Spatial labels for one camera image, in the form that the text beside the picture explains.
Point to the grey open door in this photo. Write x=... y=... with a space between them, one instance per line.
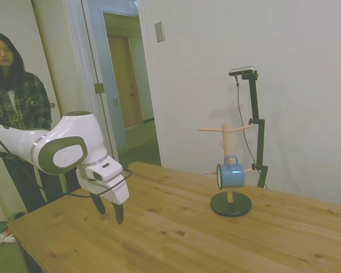
x=100 y=57

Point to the grey camera on stand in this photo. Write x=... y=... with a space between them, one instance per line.
x=242 y=70

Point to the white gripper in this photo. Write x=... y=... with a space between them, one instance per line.
x=116 y=190

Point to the wooden mug tree black base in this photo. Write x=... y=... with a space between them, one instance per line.
x=230 y=209

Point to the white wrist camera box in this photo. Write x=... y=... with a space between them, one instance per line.
x=109 y=174

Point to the white door frame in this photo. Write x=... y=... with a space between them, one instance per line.
x=150 y=85

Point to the round door knob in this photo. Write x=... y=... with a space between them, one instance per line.
x=53 y=105

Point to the white shoe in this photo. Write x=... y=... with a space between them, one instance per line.
x=7 y=237

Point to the black camera stand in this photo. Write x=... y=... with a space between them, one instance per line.
x=255 y=108

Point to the brown wooden door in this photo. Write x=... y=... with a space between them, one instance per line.
x=125 y=85

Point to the metal door latch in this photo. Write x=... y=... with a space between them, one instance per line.
x=116 y=101

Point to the person in plaid jacket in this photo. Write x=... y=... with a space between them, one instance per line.
x=31 y=99

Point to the blue enamel mug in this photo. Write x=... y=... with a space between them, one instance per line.
x=233 y=176

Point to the grey wall switch plate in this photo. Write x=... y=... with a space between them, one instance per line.
x=159 y=32

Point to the brass door hinge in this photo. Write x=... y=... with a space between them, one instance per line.
x=99 y=88

